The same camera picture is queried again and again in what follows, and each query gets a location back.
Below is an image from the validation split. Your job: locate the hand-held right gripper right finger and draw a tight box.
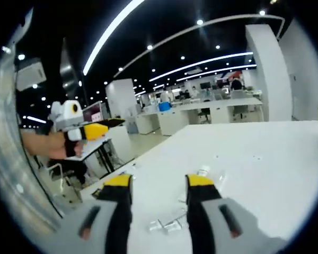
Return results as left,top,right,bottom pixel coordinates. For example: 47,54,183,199
184,173,287,254

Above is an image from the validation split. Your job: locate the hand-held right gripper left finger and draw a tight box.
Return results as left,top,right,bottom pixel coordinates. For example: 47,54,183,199
60,173,135,254

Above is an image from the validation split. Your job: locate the clear white-capped skincare bottle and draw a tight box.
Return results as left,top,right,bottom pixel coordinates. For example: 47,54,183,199
196,165,226,186

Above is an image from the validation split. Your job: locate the person's left hand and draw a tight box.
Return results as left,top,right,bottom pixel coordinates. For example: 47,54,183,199
48,131,83,160

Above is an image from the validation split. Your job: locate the white desk with black legs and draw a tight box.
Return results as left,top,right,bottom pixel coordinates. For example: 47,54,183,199
66,132,116,179

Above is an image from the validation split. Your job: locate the computer monitor with pink screen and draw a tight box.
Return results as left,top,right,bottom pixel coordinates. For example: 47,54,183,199
82,101,103,123

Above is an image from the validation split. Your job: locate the white ceiling air unit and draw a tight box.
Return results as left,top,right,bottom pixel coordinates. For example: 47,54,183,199
15,58,47,92

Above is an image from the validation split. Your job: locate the long ceiling light strip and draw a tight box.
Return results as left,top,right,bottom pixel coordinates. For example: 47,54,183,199
82,0,146,76

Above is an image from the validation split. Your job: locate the long white office desk row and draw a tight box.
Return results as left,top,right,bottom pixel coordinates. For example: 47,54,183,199
136,97,263,137

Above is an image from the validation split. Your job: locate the white square pillar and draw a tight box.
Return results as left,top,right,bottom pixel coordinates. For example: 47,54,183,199
244,23,294,122

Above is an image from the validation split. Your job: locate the office chair with metal frame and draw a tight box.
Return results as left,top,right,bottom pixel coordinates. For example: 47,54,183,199
47,158,82,189

